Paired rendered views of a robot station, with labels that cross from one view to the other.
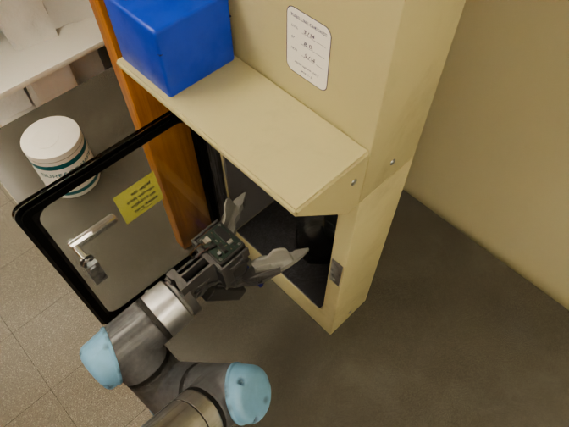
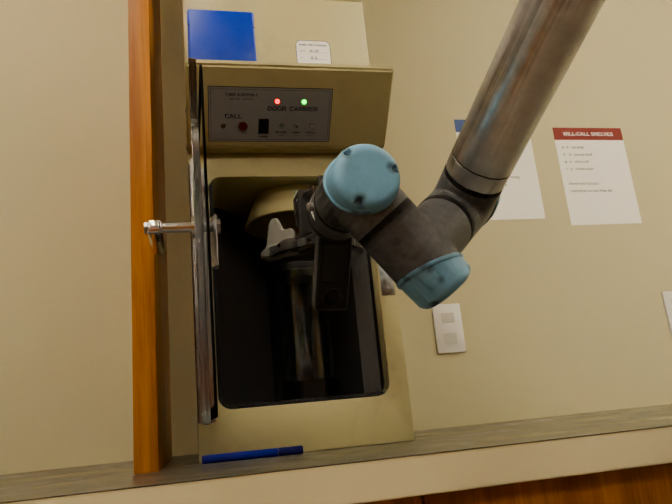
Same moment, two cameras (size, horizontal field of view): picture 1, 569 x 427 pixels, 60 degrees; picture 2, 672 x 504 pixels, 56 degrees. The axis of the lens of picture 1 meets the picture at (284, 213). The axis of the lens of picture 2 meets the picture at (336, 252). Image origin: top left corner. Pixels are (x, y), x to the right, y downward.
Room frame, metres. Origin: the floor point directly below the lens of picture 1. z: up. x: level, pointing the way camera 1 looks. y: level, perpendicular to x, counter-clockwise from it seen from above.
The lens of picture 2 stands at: (-0.08, 0.81, 0.99)
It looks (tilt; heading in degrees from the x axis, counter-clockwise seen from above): 15 degrees up; 301
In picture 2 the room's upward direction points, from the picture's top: 6 degrees counter-clockwise
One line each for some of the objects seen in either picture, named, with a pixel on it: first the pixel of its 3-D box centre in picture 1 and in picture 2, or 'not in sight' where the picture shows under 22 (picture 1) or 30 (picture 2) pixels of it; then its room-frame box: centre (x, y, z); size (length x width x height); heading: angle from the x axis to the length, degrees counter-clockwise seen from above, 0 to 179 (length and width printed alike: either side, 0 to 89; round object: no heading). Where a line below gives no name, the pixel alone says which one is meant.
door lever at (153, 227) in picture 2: not in sight; (171, 236); (0.43, 0.32, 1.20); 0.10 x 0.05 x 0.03; 134
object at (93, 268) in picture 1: (95, 271); (211, 241); (0.37, 0.31, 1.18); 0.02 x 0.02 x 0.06; 44
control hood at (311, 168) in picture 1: (236, 131); (290, 109); (0.42, 0.06, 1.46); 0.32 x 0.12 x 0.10; 44
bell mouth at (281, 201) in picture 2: not in sight; (293, 211); (0.52, -0.07, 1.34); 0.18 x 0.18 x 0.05
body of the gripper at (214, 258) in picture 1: (209, 268); (326, 219); (0.34, 0.11, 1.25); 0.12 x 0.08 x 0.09; 134
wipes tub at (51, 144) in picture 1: (62, 157); not in sight; (0.76, 0.53, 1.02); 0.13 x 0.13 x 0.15
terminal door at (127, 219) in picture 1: (143, 225); (198, 260); (0.46, 0.24, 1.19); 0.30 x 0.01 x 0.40; 134
